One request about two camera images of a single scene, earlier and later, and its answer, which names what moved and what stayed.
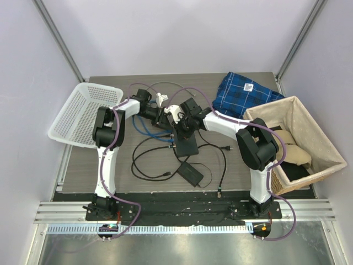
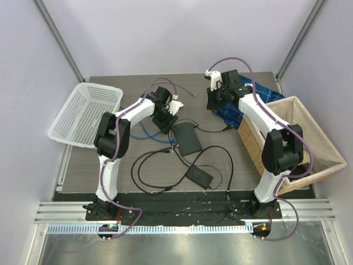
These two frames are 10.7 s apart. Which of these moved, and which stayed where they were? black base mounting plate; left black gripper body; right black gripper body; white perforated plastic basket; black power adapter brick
Moved: black power adapter brick; right black gripper body
Stayed: black base mounting plate; white perforated plastic basket; left black gripper body
